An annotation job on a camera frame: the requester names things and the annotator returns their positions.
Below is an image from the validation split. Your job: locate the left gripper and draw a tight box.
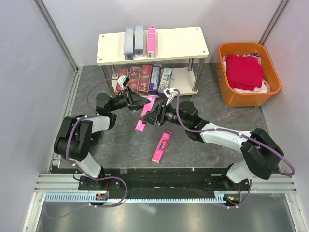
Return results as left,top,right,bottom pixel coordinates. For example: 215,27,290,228
109,86,152,112

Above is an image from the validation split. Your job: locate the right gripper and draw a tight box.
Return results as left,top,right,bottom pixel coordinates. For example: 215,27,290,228
140,100,189,128

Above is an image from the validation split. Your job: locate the pink box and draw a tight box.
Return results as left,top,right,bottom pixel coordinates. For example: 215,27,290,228
152,130,172,164
147,26,156,58
135,95,156,133

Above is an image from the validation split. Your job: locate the red 3D toothpaste box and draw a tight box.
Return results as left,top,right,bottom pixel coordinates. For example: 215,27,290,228
138,65,152,96

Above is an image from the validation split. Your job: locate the purple toothpaste box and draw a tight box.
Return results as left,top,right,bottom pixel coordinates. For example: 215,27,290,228
148,65,161,95

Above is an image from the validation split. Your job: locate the silver backed toothpaste box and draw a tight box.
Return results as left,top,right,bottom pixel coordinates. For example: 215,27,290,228
128,66,141,93

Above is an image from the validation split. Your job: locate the silver red toothpaste box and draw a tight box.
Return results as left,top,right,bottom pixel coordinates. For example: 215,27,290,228
116,68,129,92

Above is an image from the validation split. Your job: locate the white RiO toothpaste box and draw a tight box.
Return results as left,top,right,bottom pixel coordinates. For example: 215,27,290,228
157,68,172,97

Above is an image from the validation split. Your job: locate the clear Protefix box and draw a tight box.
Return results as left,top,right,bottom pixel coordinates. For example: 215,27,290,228
124,27,134,60
134,25,144,57

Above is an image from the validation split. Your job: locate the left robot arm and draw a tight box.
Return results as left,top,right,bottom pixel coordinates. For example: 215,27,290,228
54,88,151,190

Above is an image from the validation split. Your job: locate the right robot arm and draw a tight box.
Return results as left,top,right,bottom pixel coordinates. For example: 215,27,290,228
141,101,284,190

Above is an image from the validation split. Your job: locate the white two-tier shelf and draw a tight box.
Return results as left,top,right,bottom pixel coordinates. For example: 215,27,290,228
96,27,209,95

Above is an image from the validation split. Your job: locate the orange plastic basket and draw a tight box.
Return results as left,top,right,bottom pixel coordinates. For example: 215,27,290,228
216,42,281,108

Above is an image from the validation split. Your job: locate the red folded cloth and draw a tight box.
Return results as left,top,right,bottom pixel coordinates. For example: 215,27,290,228
226,55,264,91

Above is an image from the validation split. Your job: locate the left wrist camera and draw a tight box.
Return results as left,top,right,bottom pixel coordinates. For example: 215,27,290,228
116,74,129,92

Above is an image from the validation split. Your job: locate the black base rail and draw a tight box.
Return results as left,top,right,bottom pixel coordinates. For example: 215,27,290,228
77,164,252,194

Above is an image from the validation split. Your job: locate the slotted cable duct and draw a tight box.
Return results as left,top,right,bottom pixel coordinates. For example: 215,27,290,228
45,192,240,203

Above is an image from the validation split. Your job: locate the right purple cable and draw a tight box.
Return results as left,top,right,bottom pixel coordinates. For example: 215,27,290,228
172,88,296,210

